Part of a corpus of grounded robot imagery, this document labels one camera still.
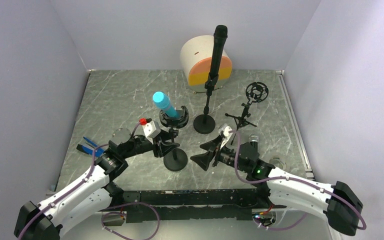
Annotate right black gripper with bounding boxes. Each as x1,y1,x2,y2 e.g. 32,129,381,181
190,135,249,173

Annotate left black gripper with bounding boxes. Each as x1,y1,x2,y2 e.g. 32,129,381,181
121,128,180,159

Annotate black round-base shock-mount stand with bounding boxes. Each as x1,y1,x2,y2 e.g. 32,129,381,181
158,105,190,172

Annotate cyan blue microphone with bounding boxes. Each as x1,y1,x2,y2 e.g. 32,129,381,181
152,91,180,119

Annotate silver mesh black microphone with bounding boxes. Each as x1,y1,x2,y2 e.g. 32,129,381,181
248,133,260,147

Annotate black tripod shock-mount stand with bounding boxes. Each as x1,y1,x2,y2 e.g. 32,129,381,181
225,81,269,132

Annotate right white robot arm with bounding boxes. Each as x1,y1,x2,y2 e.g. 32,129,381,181
190,133,367,236

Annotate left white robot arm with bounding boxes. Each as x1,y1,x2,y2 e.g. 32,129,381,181
14,128,179,240

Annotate black round-base clip stand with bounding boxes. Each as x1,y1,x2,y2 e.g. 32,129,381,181
193,73,219,135

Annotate tall black microphone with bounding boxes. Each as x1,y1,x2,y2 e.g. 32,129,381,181
209,25,228,85

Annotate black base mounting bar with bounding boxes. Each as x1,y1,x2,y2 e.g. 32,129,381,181
110,188,271,223

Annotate blue black hand tool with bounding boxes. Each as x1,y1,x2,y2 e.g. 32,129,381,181
76,136,105,157

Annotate white orange yellow cylinder container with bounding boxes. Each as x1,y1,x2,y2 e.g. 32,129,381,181
179,35,233,93

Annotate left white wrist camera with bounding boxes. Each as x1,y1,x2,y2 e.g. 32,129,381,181
139,118,161,143

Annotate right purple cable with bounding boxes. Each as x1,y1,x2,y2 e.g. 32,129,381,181
232,130,367,232

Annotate purple cable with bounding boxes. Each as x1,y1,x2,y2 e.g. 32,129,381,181
232,130,367,232
18,122,161,240

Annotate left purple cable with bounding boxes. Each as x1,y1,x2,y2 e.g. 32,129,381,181
18,122,161,240

